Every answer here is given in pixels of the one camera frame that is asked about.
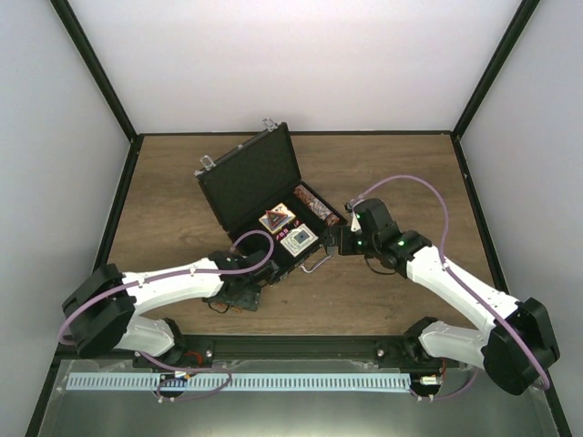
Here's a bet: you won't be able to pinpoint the white playing card deck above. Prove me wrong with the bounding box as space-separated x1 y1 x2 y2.
281 227 318 257

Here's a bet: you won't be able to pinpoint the red black triangular card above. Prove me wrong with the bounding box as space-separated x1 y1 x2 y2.
266 210 287 229

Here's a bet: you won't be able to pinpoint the black poker set case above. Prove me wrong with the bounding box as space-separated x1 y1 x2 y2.
196 118 347 284

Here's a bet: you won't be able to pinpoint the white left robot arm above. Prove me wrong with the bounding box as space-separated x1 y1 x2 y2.
57 250 279 368

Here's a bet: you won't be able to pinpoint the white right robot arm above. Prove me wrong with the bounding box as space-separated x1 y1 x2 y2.
323 198 560 395

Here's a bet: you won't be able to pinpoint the row of poker chips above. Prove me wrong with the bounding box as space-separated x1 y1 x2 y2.
293 185 341 227

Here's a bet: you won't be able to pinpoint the red dice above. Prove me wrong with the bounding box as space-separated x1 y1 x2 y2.
275 220 302 241

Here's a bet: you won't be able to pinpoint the chrome case handle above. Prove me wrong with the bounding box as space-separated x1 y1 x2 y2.
299 246 332 274

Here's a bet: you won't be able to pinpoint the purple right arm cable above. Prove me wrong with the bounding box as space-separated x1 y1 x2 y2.
348 175 552 401

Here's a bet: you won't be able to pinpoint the light blue slotted rail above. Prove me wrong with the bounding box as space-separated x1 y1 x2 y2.
66 372 411 392

